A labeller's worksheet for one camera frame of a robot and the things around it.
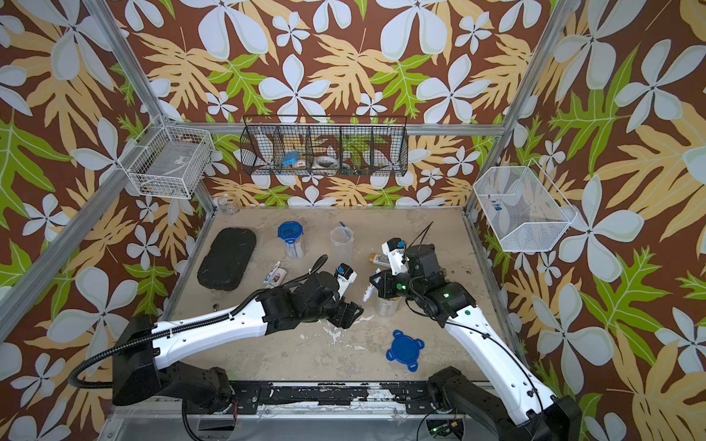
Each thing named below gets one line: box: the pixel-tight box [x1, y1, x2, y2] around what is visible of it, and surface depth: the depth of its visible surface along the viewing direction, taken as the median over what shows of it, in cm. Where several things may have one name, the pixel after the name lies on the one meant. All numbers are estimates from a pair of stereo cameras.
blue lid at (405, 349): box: [386, 328, 425, 373], surface depth 84 cm
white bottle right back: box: [368, 252, 391, 266], surface depth 103 cm
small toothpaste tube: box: [362, 282, 376, 303], surface depth 75 cm
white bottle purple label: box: [265, 267, 288, 289], surface depth 98 cm
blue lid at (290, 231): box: [277, 220, 304, 244], surface depth 98 cm
